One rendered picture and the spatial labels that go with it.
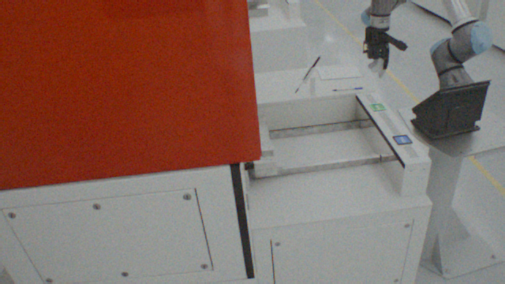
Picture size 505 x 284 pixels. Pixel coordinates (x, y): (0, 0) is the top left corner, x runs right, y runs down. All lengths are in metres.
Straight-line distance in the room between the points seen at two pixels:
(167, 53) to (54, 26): 0.22
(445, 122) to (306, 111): 0.59
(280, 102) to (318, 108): 0.18
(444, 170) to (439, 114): 0.33
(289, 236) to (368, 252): 0.32
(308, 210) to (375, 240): 0.27
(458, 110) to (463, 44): 0.27
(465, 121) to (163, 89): 1.37
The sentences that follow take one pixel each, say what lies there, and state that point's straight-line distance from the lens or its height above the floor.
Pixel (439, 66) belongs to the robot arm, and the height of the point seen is 1.08.
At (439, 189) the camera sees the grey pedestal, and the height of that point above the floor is 0.51.
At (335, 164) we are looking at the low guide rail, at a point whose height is 0.84.
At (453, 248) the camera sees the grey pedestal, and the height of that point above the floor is 0.01.
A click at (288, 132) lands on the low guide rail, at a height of 0.84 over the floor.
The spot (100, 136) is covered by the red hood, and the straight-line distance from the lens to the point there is 0.91.
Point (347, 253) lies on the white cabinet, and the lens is 1.49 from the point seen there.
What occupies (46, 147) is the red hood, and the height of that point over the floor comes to 1.33.
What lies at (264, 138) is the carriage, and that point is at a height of 0.88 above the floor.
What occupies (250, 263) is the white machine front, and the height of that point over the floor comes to 0.88.
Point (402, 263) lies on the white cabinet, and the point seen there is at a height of 0.54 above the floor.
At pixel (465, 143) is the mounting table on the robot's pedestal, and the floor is 0.82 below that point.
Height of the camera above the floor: 1.75
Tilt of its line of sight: 32 degrees down
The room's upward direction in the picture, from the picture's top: 6 degrees counter-clockwise
